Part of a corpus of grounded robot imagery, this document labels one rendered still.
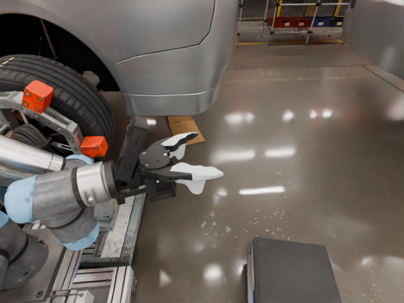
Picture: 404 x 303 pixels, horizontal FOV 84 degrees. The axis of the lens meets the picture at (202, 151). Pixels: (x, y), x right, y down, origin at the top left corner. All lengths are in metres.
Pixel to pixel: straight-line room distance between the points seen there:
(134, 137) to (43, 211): 0.19
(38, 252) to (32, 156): 0.39
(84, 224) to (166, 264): 1.19
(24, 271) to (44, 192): 0.48
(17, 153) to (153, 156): 0.27
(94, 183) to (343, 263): 1.71
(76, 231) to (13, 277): 0.40
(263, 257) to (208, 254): 0.47
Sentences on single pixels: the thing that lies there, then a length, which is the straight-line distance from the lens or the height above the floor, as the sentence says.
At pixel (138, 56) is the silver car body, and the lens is 1.30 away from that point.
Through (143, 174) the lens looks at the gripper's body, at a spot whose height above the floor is 1.24.
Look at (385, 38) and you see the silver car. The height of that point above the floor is 1.01.
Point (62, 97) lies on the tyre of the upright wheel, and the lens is 1.12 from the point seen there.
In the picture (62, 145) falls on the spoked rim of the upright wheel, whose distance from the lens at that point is 1.32.
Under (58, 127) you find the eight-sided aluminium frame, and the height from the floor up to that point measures 0.99.
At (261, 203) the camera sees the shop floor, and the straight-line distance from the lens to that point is 1.92.
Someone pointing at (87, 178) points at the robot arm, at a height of 1.25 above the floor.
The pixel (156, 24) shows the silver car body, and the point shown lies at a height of 1.27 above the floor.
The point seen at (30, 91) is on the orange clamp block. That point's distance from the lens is 1.04.
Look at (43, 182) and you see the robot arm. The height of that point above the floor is 1.25.
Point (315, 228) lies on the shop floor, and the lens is 1.94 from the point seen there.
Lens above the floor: 1.54
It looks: 42 degrees down
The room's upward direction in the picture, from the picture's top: straight up
